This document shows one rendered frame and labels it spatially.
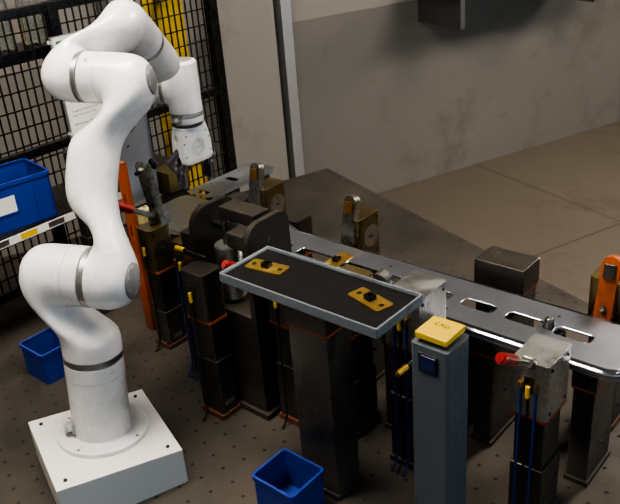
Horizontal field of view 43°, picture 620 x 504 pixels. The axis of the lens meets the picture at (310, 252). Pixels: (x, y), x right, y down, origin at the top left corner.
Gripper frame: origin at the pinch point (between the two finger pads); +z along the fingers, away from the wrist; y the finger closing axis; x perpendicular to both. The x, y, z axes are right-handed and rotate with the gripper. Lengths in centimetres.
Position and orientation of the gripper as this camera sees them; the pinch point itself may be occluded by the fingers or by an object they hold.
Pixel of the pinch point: (196, 178)
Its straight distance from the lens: 211.7
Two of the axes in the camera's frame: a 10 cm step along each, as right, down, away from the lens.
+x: -7.6, -2.4, 6.0
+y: 6.4, -3.8, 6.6
